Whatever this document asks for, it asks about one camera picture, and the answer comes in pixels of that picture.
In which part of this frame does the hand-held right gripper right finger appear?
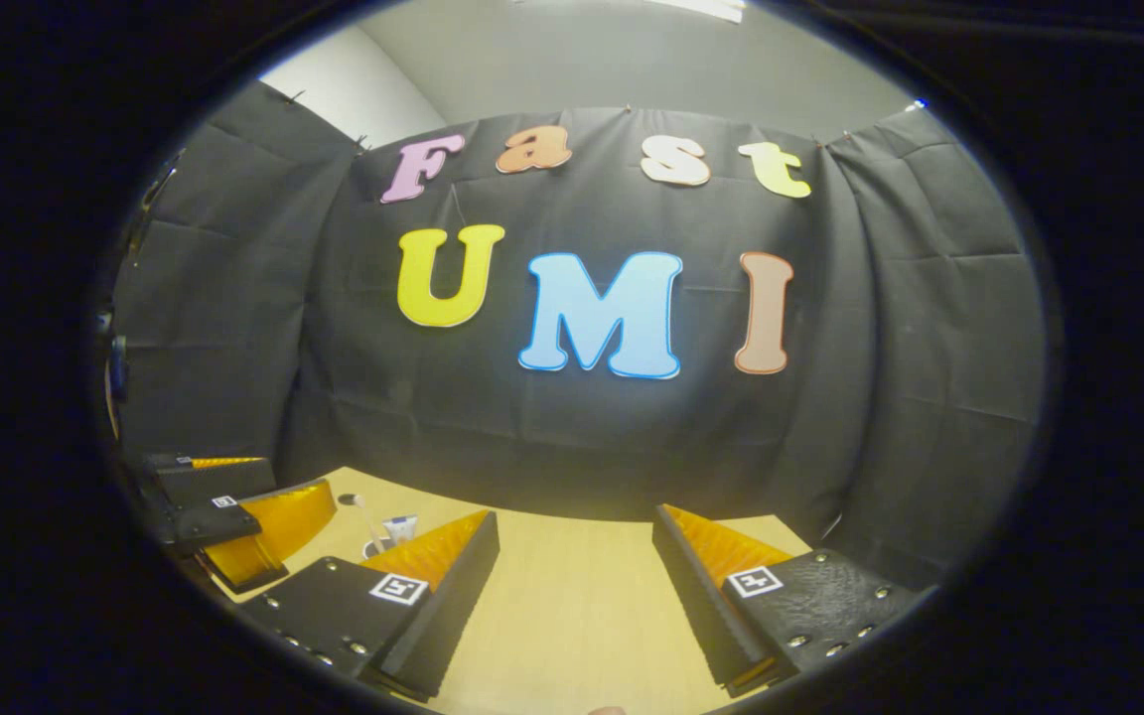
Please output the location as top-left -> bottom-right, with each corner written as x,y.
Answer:
651,503 -> 935,698

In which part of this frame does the light wooden desktop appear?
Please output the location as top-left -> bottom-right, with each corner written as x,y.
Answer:
210,467 -> 816,715

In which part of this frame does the beige toothbrush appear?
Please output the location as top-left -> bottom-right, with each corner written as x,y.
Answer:
352,497 -> 384,554

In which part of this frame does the black backdrop cloth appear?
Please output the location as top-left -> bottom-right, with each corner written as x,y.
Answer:
110,79 -> 1048,597

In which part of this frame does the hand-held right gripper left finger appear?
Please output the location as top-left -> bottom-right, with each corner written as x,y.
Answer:
234,509 -> 501,703

